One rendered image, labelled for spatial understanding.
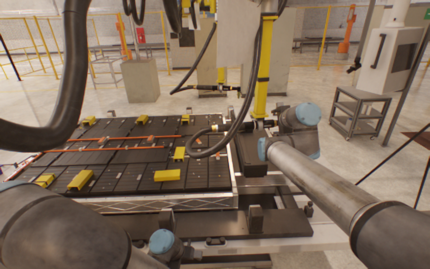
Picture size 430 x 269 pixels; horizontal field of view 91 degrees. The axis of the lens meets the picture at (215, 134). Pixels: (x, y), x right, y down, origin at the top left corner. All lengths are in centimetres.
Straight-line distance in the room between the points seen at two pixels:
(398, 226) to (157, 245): 75
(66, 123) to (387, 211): 48
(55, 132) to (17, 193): 16
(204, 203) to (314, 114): 80
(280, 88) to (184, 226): 526
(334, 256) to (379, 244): 205
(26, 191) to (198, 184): 101
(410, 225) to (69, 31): 55
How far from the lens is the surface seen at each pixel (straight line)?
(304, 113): 85
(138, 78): 592
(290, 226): 135
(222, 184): 135
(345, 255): 249
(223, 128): 117
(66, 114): 37
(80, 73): 39
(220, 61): 78
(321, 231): 144
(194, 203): 134
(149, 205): 139
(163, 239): 93
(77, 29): 41
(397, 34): 361
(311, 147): 87
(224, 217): 134
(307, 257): 235
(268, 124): 124
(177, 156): 159
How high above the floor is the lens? 189
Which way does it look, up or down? 28 degrees down
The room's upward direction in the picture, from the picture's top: 2 degrees counter-clockwise
